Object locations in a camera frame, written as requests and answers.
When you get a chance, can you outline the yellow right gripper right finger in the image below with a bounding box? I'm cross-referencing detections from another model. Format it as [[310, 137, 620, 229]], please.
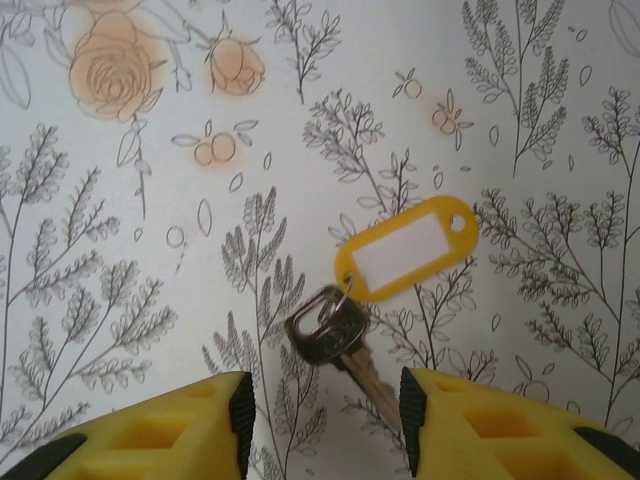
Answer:
[[398, 366, 640, 480]]

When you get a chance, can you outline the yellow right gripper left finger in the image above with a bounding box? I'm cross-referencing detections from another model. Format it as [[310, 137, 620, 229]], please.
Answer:
[[19, 370, 258, 480]]

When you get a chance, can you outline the silver brass key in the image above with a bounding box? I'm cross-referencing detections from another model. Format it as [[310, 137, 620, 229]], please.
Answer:
[[283, 285, 404, 432]]

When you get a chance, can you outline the yellow plastic key tag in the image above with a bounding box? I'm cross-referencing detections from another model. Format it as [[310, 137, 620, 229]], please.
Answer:
[[333, 194, 480, 305]]

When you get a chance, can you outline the small silver split ring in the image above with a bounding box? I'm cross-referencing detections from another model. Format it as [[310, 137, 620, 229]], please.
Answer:
[[319, 272, 359, 327]]

